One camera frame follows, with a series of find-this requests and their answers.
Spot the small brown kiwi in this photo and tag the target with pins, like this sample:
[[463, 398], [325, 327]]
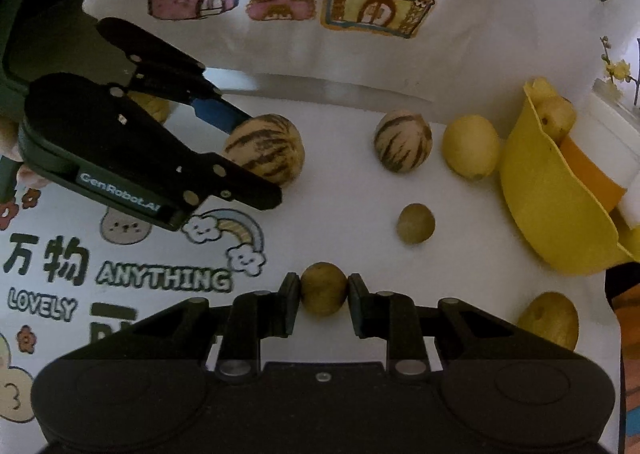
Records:
[[324, 289], [416, 223]]

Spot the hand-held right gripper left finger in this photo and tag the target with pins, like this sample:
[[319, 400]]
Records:
[[291, 306]]

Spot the printed white table mat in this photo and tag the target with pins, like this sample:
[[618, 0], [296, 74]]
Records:
[[350, 214]]

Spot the white paper carton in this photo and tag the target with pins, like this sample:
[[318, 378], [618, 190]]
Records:
[[631, 209]]

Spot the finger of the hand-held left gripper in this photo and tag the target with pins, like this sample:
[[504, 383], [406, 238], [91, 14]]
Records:
[[240, 184], [220, 114]]

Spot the large yellow-green apple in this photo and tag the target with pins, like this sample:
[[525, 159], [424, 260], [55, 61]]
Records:
[[157, 109]]

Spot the yellow plastic bowl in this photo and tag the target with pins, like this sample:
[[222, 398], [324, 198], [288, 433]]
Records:
[[545, 204]]

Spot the white and orange jar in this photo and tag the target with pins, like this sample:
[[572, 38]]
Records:
[[590, 174]]

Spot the yellow-brown oval fruit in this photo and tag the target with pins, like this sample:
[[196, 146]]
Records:
[[550, 319], [555, 116]]

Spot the yellow artificial flower sprig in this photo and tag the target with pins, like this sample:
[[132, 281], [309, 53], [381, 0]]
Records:
[[620, 69]]

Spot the person's left hand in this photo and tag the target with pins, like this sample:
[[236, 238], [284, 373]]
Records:
[[7, 139]]

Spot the striped pepino melon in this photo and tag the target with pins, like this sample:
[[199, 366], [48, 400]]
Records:
[[272, 144], [402, 141]]

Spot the yellow lemon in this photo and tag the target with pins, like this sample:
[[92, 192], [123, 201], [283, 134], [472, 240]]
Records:
[[470, 146]]

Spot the coloured houses drawing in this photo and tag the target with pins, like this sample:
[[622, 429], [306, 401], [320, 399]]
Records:
[[300, 49]]

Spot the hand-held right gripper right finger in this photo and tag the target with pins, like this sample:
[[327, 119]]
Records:
[[356, 306]]

